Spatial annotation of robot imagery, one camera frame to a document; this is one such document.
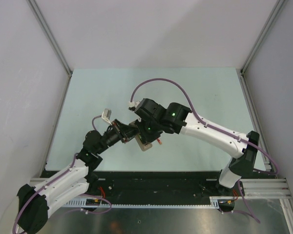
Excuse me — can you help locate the right aluminium frame post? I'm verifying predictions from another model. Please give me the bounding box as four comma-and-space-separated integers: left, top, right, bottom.
239, 0, 288, 75

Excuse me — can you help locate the white remote control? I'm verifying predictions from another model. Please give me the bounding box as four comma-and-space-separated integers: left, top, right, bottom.
129, 120, 152, 152

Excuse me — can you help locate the aluminium frame post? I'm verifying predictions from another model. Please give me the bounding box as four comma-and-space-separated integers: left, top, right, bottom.
26, 0, 73, 77
239, 0, 288, 75

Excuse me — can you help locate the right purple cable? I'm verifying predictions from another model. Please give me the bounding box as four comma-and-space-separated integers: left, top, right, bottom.
129, 78, 279, 224

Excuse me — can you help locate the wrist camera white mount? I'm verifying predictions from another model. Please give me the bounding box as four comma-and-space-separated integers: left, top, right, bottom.
101, 108, 112, 125
128, 101, 140, 112

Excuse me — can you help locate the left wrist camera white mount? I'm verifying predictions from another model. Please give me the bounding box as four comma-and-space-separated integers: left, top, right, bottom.
101, 108, 112, 125

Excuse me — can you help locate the left aluminium frame post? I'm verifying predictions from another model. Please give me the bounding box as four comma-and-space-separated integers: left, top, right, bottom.
26, 0, 73, 77

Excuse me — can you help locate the purple cable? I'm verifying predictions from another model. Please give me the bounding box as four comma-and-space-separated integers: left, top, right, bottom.
129, 78, 279, 224
11, 116, 112, 234

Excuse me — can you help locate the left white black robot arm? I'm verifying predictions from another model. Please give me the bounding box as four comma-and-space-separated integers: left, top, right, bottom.
12, 119, 140, 234

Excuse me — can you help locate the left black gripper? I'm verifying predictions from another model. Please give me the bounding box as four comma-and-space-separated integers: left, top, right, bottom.
96, 119, 140, 155

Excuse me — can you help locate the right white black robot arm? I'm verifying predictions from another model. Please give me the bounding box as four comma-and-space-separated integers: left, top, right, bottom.
129, 98, 259, 195

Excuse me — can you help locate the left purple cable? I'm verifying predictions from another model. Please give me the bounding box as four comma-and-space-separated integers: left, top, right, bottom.
11, 116, 112, 234

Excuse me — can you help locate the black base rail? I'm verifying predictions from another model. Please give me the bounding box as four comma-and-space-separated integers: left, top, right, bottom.
40, 170, 275, 205

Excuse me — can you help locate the grey slotted cable duct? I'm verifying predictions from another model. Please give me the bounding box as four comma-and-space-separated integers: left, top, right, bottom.
63, 196, 222, 208

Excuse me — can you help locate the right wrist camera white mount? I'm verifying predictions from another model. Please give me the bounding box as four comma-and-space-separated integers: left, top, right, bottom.
128, 101, 140, 112

